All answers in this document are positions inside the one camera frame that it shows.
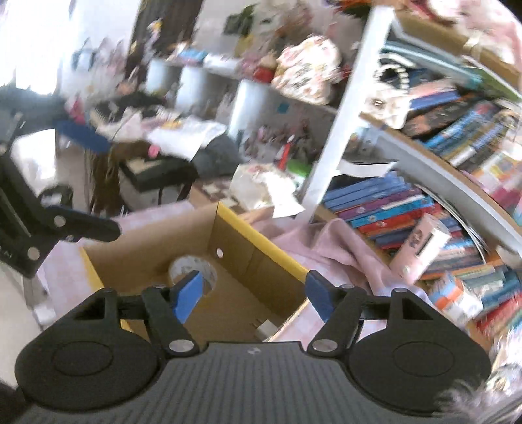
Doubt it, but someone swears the black stool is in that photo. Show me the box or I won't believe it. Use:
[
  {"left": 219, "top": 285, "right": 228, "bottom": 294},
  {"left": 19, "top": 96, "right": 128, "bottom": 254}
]
[{"left": 118, "top": 156, "right": 197, "bottom": 205}]

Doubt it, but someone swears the yellow cardboard box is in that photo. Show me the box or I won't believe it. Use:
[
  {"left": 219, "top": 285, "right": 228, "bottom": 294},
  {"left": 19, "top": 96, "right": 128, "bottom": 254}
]
[{"left": 79, "top": 202, "right": 311, "bottom": 341}]

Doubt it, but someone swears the pale purple cloth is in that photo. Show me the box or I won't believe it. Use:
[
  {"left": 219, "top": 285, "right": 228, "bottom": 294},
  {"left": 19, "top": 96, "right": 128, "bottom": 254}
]
[{"left": 249, "top": 218, "right": 433, "bottom": 303}]

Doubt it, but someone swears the grey fuzzy cloth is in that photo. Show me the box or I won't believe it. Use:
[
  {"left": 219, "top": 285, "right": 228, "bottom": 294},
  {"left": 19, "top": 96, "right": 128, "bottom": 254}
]
[{"left": 438, "top": 377, "right": 522, "bottom": 424}]

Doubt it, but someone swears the orange white small box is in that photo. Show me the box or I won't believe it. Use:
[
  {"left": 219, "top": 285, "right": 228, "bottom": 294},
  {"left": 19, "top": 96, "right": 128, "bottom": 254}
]
[{"left": 428, "top": 274, "right": 463, "bottom": 311}]

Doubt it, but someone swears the chessboard box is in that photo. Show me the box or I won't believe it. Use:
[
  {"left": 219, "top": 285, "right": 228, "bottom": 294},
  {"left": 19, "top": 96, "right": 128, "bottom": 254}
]
[{"left": 190, "top": 177, "right": 245, "bottom": 213}]

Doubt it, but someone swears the white wooden bookshelf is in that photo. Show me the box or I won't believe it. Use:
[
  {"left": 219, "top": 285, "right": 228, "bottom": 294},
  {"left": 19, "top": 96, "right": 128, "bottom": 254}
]
[{"left": 143, "top": 0, "right": 522, "bottom": 355}]

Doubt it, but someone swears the book with white page edges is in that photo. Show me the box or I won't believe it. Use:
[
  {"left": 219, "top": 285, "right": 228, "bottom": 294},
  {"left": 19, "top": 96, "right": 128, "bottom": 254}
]
[{"left": 336, "top": 158, "right": 399, "bottom": 179}]

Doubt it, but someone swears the leaning row of blue books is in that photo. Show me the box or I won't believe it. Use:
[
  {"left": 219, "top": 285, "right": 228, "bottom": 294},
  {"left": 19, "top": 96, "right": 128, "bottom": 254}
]
[{"left": 322, "top": 170, "right": 522, "bottom": 339}]

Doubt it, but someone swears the pink white printed plush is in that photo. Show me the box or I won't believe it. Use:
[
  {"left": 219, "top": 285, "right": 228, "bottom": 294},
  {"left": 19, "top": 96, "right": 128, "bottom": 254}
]
[{"left": 271, "top": 35, "right": 344, "bottom": 105}]

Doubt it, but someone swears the white quilted pearl-handle bag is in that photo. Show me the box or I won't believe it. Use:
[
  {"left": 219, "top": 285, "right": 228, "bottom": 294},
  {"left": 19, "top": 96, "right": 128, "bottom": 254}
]
[{"left": 363, "top": 61, "right": 412, "bottom": 129}]

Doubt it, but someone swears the pink checked tablecloth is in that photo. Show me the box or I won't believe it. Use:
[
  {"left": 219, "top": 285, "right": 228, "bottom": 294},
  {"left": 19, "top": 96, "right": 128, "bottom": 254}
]
[{"left": 38, "top": 199, "right": 394, "bottom": 344}]

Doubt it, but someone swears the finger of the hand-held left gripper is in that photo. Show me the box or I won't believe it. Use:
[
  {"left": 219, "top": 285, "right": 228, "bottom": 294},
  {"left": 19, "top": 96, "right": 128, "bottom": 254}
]
[
  {"left": 0, "top": 157, "right": 122, "bottom": 279},
  {"left": 0, "top": 87, "right": 112, "bottom": 152}
]

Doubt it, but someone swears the row of dark-spined books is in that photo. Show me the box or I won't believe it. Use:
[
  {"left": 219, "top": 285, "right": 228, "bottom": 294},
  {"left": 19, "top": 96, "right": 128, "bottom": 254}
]
[{"left": 402, "top": 77, "right": 522, "bottom": 223}]

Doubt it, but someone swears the tall pink box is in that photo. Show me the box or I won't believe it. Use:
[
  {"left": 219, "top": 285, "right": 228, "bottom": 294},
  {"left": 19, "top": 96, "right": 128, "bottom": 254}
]
[{"left": 389, "top": 214, "right": 452, "bottom": 283}]

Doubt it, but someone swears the dark grey garment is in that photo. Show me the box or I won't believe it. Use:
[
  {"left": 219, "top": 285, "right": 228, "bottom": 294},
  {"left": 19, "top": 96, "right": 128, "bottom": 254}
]
[{"left": 192, "top": 134, "right": 242, "bottom": 177}]

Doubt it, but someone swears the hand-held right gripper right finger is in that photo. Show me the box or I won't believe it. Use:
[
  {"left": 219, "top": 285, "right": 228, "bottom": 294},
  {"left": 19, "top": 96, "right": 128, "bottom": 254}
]
[{"left": 305, "top": 270, "right": 453, "bottom": 356}]

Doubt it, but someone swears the white crumpled cloth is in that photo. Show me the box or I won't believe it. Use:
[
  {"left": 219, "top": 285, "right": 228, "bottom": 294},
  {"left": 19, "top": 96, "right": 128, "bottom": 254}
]
[{"left": 147, "top": 116, "right": 228, "bottom": 160}]

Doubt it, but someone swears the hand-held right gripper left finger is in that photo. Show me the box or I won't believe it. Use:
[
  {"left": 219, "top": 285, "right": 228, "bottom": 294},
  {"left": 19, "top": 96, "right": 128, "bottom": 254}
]
[{"left": 61, "top": 271, "right": 205, "bottom": 356}]

